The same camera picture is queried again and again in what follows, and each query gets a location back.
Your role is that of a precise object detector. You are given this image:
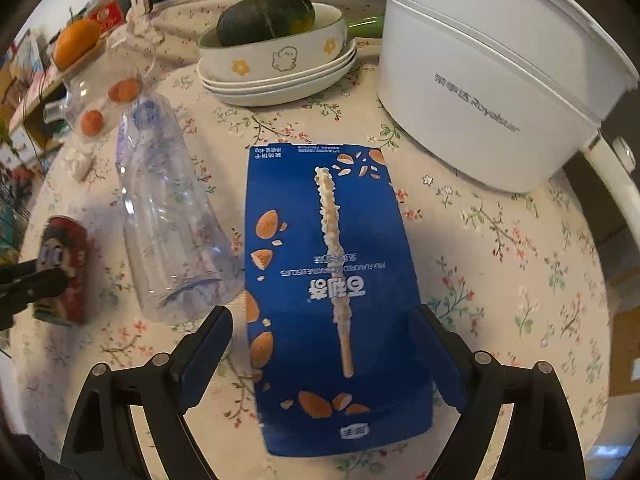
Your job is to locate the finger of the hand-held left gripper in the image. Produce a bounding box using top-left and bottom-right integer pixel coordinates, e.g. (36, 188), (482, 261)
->
(0, 257), (69, 332)

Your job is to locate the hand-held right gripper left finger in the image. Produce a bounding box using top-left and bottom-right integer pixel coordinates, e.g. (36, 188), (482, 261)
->
(60, 305), (235, 480)

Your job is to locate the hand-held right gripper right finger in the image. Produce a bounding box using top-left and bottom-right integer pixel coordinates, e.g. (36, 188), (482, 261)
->
(407, 304), (586, 480)

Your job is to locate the red drink can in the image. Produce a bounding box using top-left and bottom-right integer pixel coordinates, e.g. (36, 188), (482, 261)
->
(32, 216), (91, 327)

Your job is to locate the blue biscuit box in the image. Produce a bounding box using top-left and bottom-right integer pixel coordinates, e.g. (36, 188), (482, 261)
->
(244, 144), (436, 458)

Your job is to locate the clear plastic water bottle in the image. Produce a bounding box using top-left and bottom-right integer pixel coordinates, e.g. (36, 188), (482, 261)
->
(115, 94), (247, 325)

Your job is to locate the floral tablecloth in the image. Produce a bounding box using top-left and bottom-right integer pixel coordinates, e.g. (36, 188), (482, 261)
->
(10, 0), (617, 480)

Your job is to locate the small orange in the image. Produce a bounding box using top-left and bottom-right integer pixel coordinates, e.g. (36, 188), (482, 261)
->
(80, 110), (105, 135)
(110, 78), (140, 103)

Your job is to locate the glass jar with wooden lid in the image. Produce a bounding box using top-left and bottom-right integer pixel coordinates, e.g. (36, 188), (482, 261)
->
(44, 25), (157, 143)

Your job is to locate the large orange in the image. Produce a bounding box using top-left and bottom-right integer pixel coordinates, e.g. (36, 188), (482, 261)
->
(53, 18), (104, 69)

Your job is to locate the white electric cooking pot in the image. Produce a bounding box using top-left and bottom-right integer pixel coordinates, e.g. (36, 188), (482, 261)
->
(375, 0), (640, 263)

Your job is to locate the white bowl with duck print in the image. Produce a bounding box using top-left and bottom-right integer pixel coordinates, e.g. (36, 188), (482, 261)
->
(197, 2), (349, 82)

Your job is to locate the green plastic item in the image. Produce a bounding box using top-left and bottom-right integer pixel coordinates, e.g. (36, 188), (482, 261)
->
(345, 14), (387, 39)

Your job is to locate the dark green pumpkin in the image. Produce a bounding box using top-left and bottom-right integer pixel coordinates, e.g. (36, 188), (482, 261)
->
(216, 0), (317, 47)

